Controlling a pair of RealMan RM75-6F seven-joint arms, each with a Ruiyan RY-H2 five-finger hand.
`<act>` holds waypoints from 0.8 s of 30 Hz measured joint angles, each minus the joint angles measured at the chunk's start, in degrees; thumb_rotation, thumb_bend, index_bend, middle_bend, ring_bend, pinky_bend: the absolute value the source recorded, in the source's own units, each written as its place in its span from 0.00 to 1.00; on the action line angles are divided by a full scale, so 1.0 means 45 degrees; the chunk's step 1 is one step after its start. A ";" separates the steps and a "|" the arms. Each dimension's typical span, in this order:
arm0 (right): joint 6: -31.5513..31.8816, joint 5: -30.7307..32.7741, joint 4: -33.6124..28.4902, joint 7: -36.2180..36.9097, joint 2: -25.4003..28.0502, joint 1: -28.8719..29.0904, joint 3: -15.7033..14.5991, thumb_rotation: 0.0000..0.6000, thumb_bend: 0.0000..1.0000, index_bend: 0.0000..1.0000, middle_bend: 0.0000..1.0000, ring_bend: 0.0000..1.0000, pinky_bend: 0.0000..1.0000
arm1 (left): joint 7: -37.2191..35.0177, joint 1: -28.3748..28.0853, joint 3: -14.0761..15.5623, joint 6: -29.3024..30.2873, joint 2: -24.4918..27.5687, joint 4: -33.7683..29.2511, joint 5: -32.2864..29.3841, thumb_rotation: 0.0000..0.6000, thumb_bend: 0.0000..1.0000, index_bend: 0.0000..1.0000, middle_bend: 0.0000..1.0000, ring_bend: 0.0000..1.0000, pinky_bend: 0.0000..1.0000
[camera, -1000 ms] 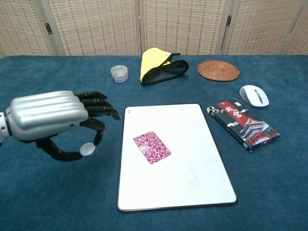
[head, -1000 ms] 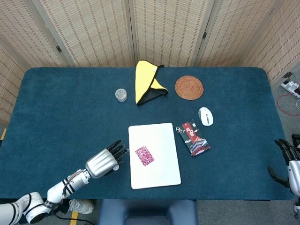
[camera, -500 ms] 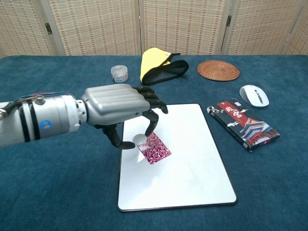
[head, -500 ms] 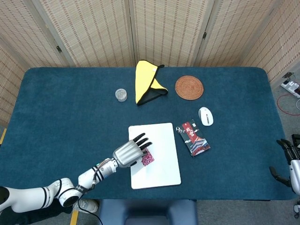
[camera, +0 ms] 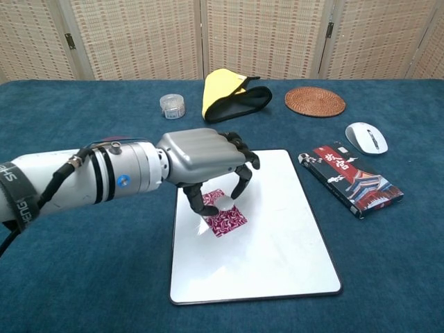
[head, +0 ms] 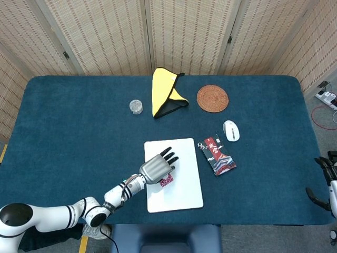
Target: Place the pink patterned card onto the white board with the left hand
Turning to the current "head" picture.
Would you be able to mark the bamboo folding screen panel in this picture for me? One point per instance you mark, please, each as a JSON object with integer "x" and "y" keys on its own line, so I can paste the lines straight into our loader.
{"x": 189, "y": 37}
{"x": 318, "y": 47}
{"x": 31, "y": 39}
{"x": 105, "y": 37}
{"x": 263, "y": 37}
{"x": 10, "y": 92}

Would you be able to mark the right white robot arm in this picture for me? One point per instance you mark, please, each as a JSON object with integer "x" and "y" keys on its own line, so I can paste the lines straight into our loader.
{"x": 333, "y": 234}

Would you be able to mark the black screen hinge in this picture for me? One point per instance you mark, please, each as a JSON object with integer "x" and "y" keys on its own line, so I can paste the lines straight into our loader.
{"x": 66, "y": 55}

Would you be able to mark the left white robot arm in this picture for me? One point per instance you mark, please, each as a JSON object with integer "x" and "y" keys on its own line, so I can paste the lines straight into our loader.
{"x": 50, "y": 214}

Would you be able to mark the pink patterned card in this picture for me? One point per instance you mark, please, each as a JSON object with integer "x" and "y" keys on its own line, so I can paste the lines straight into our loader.
{"x": 168, "y": 182}

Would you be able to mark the clear round lidded container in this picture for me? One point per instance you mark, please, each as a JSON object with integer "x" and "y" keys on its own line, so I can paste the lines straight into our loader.
{"x": 136, "y": 106}

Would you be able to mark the small black flat device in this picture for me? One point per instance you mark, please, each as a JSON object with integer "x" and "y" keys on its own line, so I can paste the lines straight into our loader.
{"x": 323, "y": 84}

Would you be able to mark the white computer mouse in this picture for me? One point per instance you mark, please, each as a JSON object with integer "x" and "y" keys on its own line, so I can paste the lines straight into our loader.
{"x": 231, "y": 131}

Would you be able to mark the white power strip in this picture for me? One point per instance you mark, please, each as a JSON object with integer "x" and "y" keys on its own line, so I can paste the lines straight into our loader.
{"x": 326, "y": 98}

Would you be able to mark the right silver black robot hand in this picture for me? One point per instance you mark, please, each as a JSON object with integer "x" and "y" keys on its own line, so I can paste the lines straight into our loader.
{"x": 333, "y": 192}

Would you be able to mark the brown woven round coaster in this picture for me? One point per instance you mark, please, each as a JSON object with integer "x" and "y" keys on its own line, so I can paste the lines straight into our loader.
{"x": 212, "y": 98}

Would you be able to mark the yellow black folded cloth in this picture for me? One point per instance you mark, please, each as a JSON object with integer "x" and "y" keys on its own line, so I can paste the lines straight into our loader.
{"x": 161, "y": 89}

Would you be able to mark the dark blue chair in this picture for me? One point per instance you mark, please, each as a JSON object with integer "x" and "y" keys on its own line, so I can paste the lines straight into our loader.
{"x": 166, "y": 238}

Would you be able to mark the white rectangular board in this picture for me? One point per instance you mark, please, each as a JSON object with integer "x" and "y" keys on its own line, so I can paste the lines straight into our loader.
{"x": 184, "y": 189}

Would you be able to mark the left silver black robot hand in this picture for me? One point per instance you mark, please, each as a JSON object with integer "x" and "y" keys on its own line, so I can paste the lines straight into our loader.
{"x": 155, "y": 170}

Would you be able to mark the red black printed booklet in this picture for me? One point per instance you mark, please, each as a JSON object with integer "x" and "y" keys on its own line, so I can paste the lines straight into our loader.
{"x": 219, "y": 156}

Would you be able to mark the blue felt table cover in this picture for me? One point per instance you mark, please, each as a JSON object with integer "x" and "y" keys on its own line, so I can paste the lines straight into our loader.
{"x": 79, "y": 118}

